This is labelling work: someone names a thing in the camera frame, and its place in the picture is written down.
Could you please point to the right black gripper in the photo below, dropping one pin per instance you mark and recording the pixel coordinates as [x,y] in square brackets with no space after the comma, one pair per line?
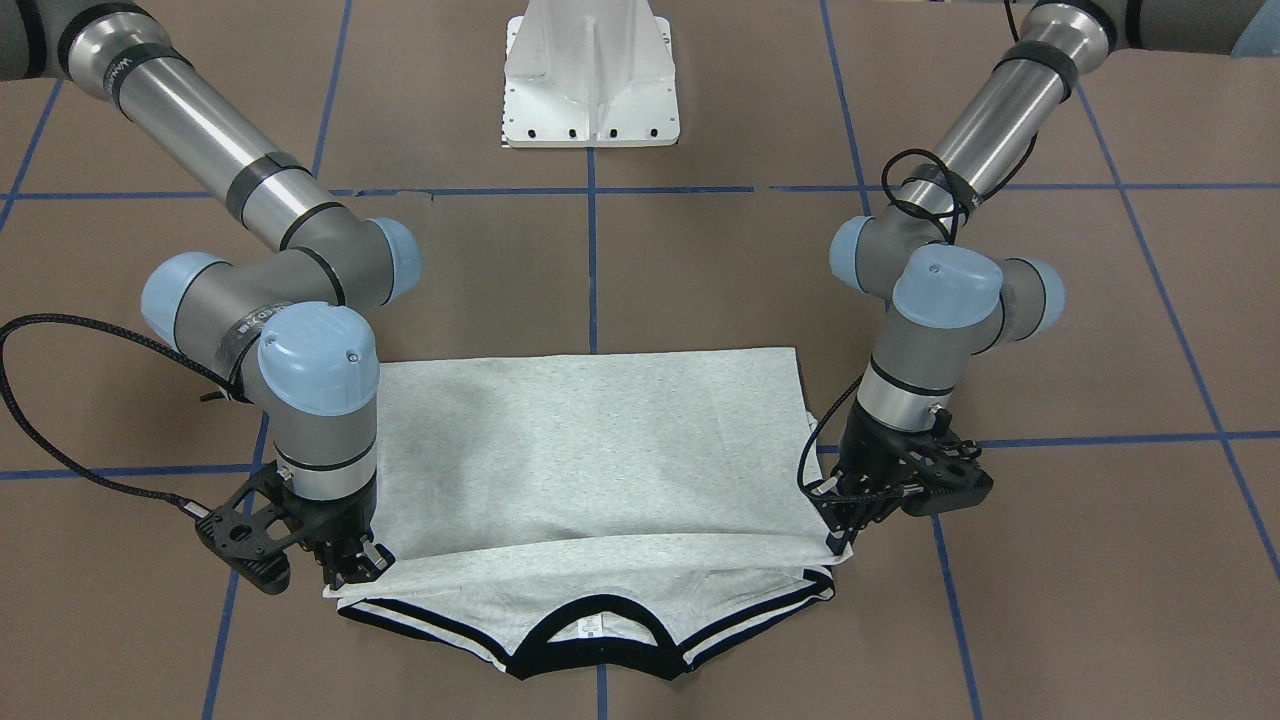
[334,521]

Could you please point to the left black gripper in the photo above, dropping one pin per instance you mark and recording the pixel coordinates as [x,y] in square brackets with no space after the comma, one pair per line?
[868,455]

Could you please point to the grey cartoon print t-shirt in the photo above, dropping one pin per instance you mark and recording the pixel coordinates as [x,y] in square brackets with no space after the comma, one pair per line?
[641,510]

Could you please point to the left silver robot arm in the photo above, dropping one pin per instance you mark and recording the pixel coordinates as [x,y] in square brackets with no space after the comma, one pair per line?
[944,303]

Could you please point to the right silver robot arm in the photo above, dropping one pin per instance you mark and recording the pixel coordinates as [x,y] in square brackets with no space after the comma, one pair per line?
[287,333]

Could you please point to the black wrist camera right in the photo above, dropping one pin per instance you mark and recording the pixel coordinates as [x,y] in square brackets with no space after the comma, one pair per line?
[238,532]

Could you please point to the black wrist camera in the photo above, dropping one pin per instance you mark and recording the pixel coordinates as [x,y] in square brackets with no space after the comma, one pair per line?
[238,532]
[947,472]

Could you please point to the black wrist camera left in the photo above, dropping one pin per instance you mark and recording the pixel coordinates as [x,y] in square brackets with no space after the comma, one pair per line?
[947,472]

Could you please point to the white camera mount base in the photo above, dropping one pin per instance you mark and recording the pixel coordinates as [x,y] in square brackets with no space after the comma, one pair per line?
[589,75]

